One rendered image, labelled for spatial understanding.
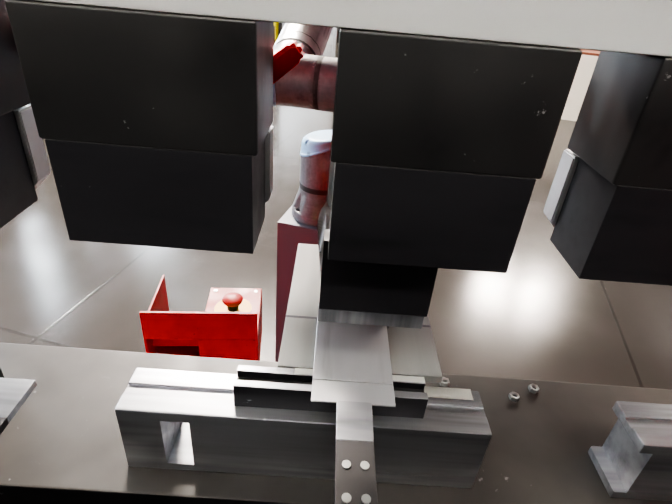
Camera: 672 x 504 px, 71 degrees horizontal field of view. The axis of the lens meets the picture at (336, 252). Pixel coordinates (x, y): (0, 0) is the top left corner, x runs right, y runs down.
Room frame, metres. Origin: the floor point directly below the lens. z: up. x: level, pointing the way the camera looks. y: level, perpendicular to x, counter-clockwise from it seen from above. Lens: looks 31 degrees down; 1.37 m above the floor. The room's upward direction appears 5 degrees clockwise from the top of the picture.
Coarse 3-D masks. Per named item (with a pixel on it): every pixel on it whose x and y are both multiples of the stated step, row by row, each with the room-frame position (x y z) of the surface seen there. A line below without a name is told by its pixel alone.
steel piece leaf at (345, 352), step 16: (320, 336) 0.42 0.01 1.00; (336, 336) 0.42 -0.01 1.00; (352, 336) 0.42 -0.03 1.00; (368, 336) 0.42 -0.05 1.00; (384, 336) 0.43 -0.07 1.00; (320, 352) 0.39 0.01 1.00; (336, 352) 0.39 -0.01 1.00; (352, 352) 0.40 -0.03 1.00; (368, 352) 0.40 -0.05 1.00; (384, 352) 0.40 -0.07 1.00; (320, 368) 0.37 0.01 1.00; (336, 368) 0.37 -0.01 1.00; (352, 368) 0.37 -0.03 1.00; (368, 368) 0.37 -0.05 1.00; (384, 368) 0.37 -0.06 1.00
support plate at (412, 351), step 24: (312, 264) 0.57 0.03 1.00; (312, 288) 0.51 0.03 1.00; (288, 312) 0.46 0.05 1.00; (312, 312) 0.46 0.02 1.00; (288, 336) 0.41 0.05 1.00; (312, 336) 0.42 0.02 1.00; (408, 336) 0.43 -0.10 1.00; (432, 336) 0.44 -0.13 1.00; (288, 360) 0.38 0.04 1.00; (312, 360) 0.38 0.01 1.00; (408, 360) 0.39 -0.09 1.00; (432, 360) 0.40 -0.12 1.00
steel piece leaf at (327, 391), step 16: (320, 384) 0.34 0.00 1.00; (336, 384) 0.35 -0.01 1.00; (352, 384) 0.35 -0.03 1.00; (368, 384) 0.35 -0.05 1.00; (384, 384) 0.35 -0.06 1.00; (320, 400) 0.32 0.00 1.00; (336, 400) 0.32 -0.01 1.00; (352, 400) 0.33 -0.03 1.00; (368, 400) 0.33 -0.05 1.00; (384, 400) 0.33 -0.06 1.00
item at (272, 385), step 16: (240, 368) 0.36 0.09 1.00; (256, 368) 0.36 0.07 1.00; (272, 368) 0.36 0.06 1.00; (288, 368) 0.36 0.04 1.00; (240, 384) 0.34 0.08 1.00; (256, 384) 0.34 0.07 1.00; (272, 384) 0.34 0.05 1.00; (288, 384) 0.34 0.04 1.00; (304, 384) 0.34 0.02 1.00; (400, 384) 0.36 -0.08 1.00; (416, 384) 0.36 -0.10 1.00; (240, 400) 0.33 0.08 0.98; (256, 400) 0.33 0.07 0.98; (272, 400) 0.33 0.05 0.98; (288, 400) 0.34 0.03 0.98; (304, 400) 0.34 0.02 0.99; (400, 400) 0.34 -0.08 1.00; (416, 400) 0.34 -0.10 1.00; (400, 416) 0.34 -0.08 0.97; (416, 416) 0.34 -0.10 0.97
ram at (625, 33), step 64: (64, 0) 0.31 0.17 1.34; (128, 0) 0.31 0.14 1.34; (192, 0) 0.31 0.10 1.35; (256, 0) 0.31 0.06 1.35; (320, 0) 0.31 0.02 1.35; (384, 0) 0.31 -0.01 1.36; (448, 0) 0.31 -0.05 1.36; (512, 0) 0.31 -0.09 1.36; (576, 0) 0.31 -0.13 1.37; (640, 0) 0.32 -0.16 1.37
